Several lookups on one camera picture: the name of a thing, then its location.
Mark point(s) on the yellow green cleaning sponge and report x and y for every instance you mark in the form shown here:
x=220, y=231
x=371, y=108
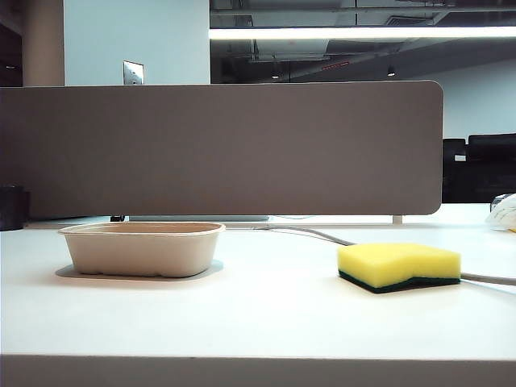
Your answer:
x=397, y=264

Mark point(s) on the beige paper lunch box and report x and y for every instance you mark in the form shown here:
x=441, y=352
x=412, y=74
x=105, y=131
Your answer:
x=141, y=250

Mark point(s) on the brown desk divider panel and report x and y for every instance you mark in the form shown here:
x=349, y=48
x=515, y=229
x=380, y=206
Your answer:
x=221, y=149

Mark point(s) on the small black divider clamp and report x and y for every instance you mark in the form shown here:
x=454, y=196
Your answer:
x=116, y=218

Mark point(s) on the long ceiling light strip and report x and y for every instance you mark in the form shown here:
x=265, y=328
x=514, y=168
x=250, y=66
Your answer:
x=363, y=32

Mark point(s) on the black office chair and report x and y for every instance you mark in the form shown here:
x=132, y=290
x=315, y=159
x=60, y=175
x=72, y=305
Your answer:
x=492, y=169
x=453, y=173

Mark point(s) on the black cylindrical container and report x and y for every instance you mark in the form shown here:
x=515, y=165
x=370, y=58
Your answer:
x=13, y=207

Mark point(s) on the white green-printed plastic bag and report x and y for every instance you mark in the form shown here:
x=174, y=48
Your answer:
x=504, y=213

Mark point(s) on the white divider support post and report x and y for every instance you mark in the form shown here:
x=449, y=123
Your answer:
x=397, y=219

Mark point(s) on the metal wall switch plate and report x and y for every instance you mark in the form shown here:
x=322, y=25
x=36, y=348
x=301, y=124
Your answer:
x=133, y=73

